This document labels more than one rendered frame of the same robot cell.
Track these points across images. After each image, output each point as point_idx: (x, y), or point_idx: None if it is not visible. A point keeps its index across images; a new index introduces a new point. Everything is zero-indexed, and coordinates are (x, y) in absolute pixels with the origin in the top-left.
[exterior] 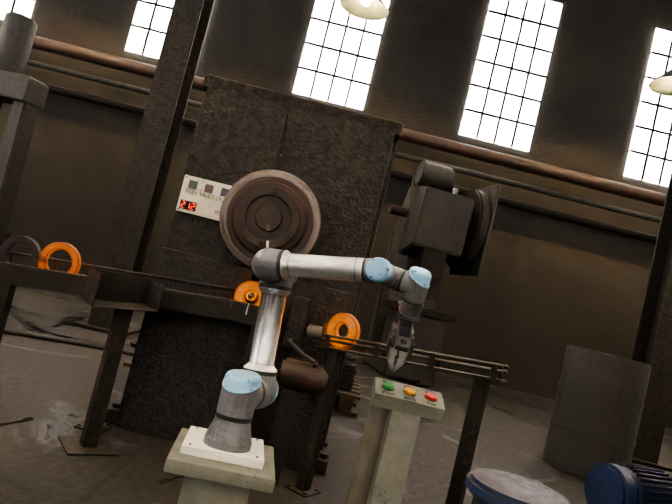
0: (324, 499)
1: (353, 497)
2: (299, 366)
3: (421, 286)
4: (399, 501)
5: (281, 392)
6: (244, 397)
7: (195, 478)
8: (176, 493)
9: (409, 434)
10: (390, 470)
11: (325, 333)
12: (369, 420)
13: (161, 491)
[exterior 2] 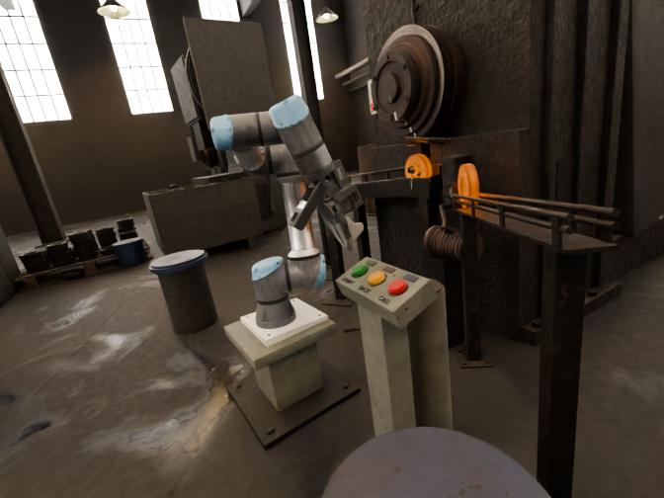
0: (485, 375)
1: None
2: (436, 234)
3: (279, 128)
4: (391, 421)
5: None
6: (257, 283)
7: None
8: (344, 342)
9: (376, 338)
10: (374, 378)
11: (457, 193)
12: None
13: (336, 338)
